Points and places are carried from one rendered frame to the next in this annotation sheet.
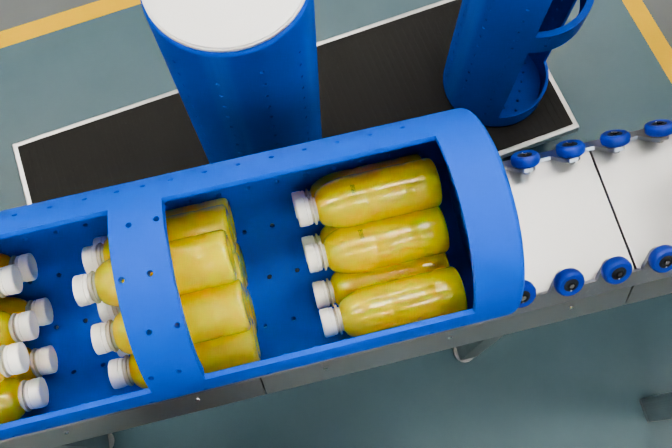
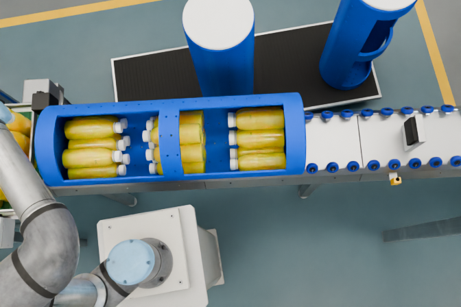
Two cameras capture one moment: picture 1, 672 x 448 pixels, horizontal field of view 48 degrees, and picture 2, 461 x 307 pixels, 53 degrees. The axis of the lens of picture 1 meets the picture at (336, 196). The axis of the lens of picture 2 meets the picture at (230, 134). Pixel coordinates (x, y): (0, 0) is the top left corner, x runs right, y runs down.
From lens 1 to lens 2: 62 cm
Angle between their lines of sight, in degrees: 7
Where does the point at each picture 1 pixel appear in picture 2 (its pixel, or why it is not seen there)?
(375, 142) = (260, 101)
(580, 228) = (344, 146)
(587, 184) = (352, 129)
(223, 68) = (210, 55)
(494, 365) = (316, 202)
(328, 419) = (234, 211)
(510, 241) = (301, 147)
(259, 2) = (230, 31)
